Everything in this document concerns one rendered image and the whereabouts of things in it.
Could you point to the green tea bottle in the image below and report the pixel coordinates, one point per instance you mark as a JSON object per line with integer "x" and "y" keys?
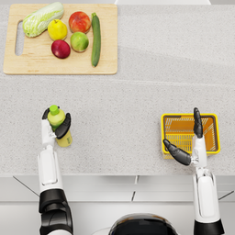
{"x": 60, "y": 125}

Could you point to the yellow slatted basket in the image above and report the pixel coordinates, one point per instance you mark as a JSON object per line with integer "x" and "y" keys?
{"x": 211, "y": 134}

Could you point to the wooden cutting board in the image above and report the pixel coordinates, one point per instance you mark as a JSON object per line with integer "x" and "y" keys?
{"x": 61, "y": 65}

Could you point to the dark red apple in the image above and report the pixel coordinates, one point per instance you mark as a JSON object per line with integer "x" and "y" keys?
{"x": 61, "y": 49}

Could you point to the robot body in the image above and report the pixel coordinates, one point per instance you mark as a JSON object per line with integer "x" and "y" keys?
{"x": 142, "y": 226}

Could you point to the green apple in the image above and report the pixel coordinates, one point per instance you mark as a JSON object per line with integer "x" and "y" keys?
{"x": 79, "y": 41}

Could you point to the green cucumber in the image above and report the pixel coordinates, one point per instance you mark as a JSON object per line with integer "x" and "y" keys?
{"x": 96, "y": 39}

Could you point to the napa cabbage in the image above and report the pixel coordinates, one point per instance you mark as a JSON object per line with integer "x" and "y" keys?
{"x": 39, "y": 20}

